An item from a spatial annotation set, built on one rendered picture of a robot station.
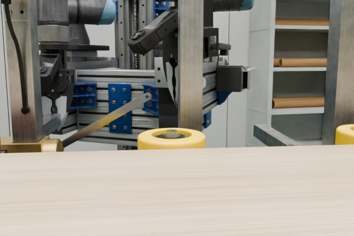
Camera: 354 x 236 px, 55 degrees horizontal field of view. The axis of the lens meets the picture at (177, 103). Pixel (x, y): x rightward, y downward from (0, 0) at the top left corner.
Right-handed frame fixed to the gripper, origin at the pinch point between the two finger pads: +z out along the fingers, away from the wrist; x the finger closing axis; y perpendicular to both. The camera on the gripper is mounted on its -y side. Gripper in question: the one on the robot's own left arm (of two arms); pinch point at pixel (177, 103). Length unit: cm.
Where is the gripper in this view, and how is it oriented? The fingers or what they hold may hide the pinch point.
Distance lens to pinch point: 65.1
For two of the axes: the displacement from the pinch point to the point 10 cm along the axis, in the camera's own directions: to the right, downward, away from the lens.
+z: 0.3, 9.7, 2.2
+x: -4.8, -1.8, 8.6
